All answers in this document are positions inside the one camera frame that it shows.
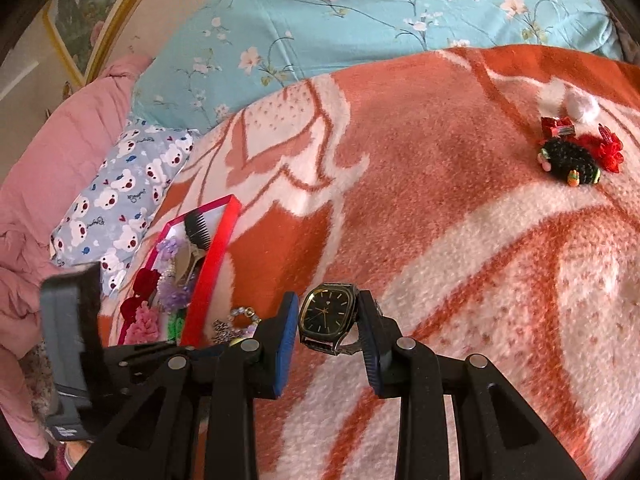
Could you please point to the small purple pearl scrunchie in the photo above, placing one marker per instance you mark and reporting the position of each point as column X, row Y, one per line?
column 169, row 250

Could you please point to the red hair clip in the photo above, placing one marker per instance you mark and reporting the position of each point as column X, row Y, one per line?
column 557, row 126

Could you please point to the orange and white blanket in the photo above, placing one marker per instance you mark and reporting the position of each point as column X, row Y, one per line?
column 450, row 210

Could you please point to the large purple lace scrunchie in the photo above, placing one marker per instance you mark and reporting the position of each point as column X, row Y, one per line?
column 177, row 294

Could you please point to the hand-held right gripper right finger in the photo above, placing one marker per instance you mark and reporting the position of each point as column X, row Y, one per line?
column 372, row 345

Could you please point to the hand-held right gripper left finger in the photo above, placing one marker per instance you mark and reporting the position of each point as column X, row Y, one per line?
column 282, row 347

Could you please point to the small floral bed sheet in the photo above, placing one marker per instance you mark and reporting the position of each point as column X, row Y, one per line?
column 40, row 375

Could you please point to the pink quilt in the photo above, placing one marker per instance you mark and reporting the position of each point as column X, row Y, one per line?
column 45, row 170

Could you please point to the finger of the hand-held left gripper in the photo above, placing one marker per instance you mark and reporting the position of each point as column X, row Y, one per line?
column 150, row 352

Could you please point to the teal floral pillow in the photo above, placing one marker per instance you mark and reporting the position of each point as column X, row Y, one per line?
column 350, row 25

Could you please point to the person's left hand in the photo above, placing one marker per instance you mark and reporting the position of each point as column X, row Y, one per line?
column 77, row 454

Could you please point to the red shallow cardboard box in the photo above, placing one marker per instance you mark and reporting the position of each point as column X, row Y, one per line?
column 210, row 265

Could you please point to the white pompom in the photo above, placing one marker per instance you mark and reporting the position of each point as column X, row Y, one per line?
column 582, row 106

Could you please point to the dark red velvet bow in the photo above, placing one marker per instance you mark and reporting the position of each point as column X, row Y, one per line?
column 142, row 287

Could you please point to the pink lace scrunchie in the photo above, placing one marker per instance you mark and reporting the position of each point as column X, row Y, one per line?
column 144, row 325

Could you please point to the black dial wristwatch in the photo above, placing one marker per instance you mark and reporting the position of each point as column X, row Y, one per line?
column 325, row 310

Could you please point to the gold framed wall picture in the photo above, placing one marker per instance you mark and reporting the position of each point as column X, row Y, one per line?
column 85, row 10

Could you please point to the blue bear print pillow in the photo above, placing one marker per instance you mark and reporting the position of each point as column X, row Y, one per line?
column 125, row 195

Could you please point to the dark hair comb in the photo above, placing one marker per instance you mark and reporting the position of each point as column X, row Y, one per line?
column 197, row 230

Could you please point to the red lace bow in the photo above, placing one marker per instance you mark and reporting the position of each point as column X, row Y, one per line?
column 607, row 152

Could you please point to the gold hair claw clip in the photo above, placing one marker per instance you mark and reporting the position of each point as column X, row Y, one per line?
column 187, row 262

